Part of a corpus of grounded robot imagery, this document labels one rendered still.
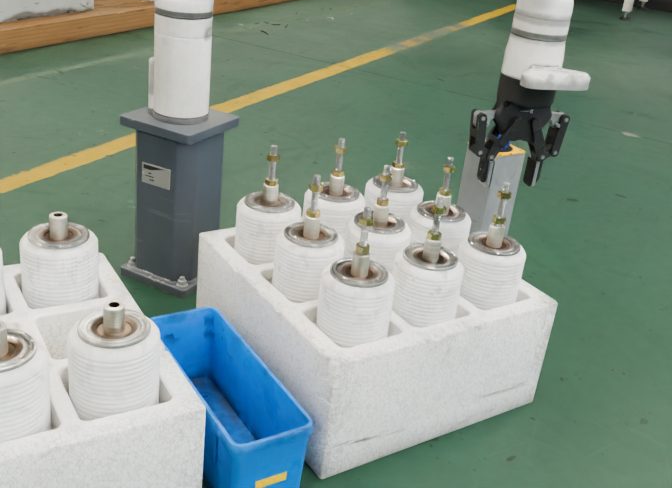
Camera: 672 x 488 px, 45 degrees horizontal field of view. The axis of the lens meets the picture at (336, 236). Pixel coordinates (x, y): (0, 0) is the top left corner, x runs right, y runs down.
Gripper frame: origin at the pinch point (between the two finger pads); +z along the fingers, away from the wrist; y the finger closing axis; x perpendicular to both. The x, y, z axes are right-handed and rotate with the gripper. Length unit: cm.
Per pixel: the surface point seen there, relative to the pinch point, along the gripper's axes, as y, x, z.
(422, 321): 13.1, 7.8, 17.8
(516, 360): -3.5, 7.0, 26.0
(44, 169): 63, -93, 36
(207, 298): 37.7, -17.0, 27.2
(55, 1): 62, -225, 23
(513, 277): -1.5, 4.5, 13.6
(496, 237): 0.4, 1.0, 9.0
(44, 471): 61, 26, 20
